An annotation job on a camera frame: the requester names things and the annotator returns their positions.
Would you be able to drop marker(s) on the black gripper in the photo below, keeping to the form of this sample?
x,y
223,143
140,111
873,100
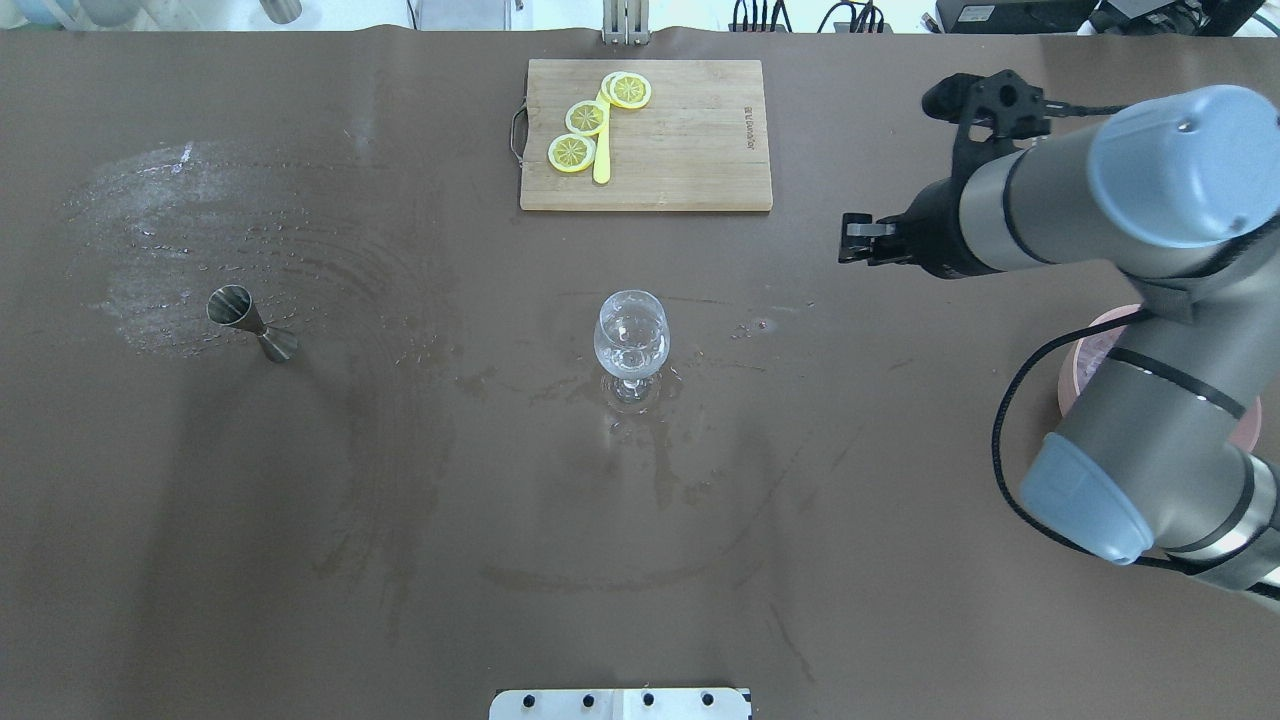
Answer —
x,y
938,228

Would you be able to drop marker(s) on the steel cocktail jigger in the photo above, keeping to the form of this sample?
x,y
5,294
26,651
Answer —
x,y
232,306

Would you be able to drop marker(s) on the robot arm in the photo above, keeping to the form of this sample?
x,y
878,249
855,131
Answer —
x,y
1179,194

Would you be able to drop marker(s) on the clear wine glass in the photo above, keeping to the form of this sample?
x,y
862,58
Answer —
x,y
631,342

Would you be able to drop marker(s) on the clear ice cubes pile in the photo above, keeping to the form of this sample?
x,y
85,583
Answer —
x,y
1089,355

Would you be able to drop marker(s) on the pink bowl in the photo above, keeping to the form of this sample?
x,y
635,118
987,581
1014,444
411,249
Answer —
x,y
1155,393

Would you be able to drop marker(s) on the wooden cutting board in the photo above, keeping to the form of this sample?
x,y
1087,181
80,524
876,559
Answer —
x,y
701,144

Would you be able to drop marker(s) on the hidden far lemon slice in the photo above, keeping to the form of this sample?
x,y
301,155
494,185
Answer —
x,y
606,86

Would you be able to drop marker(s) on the middle lemon slice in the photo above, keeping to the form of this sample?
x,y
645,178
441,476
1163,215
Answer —
x,y
587,118

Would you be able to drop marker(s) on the brown table mat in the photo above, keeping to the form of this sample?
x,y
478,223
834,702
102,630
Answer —
x,y
439,496

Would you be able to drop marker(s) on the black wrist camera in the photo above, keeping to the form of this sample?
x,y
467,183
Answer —
x,y
1003,103

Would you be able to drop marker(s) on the lemon slice near handle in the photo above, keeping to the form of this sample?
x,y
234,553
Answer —
x,y
571,153

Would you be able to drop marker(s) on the aluminium frame post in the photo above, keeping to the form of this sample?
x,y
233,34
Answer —
x,y
626,23

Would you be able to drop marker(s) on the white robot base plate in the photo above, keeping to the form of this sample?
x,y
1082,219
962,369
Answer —
x,y
623,703

